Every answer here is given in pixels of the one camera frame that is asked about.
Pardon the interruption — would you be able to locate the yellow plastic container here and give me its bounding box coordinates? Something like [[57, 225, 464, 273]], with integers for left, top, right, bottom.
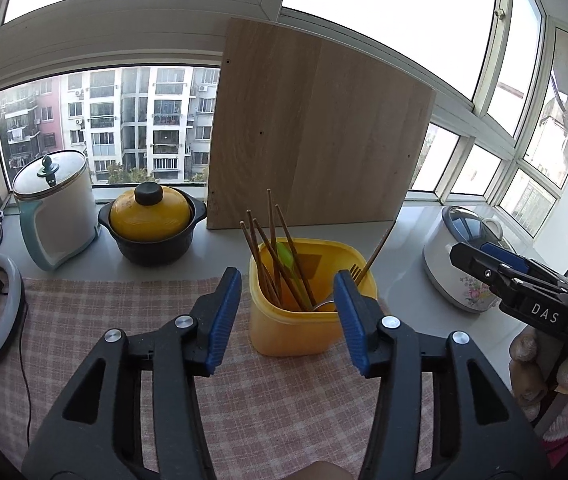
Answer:
[[248, 238, 381, 357]]

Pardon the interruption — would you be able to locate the pink checked tablecloth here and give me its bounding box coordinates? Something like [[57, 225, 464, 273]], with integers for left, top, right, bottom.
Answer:
[[0, 275, 436, 480]]

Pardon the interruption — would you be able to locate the black ring light cable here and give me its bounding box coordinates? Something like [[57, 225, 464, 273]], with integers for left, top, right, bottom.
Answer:
[[15, 305, 36, 443]]

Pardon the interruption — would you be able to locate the person's left hand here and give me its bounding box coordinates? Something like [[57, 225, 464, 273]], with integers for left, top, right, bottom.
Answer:
[[303, 460, 361, 480]]

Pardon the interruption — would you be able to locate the white pot with teal handle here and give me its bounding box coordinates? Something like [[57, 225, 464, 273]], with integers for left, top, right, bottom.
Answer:
[[12, 148, 103, 272]]

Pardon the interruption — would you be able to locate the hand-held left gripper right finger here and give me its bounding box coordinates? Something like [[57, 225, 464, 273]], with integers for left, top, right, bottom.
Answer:
[[332, 269, 551, 480]]

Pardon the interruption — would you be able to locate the black casserole with yellow lid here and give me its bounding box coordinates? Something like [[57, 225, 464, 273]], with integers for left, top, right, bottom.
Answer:
[[97, 182, 209, 267]]

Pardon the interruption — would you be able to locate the person's right forearm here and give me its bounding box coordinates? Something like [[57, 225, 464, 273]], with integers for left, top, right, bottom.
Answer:
[[508, 329, 568, 463]]

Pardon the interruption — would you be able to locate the wooden chopstick with red end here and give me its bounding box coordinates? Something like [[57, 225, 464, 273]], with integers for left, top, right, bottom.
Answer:
[[275, 204, 317, 308], [240, 222, 277, 306], [252, 218, 310, 311], [266, 189, 282, 306], [361, 221, 396, 278], [246, 210, 281, 306]]

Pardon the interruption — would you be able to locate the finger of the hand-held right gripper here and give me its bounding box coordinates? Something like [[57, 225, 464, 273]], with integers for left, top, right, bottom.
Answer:
[[450, 242, 532, 302], [479, 241, 568, 288]]

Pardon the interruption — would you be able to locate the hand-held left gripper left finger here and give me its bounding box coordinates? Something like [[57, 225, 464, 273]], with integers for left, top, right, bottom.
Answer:
[[20, 267, 243, 480]]

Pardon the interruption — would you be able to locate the light wooden board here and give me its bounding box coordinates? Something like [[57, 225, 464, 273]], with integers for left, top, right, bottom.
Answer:
[[206, 17, 437, 231]]

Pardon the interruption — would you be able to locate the white floral slow cooker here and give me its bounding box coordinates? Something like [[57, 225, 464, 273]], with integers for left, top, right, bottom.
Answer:
[[422, 204, 521, 314]]

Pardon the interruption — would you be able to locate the white window frame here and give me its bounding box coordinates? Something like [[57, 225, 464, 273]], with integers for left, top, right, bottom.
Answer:
[[0, 0, 568, 243]]

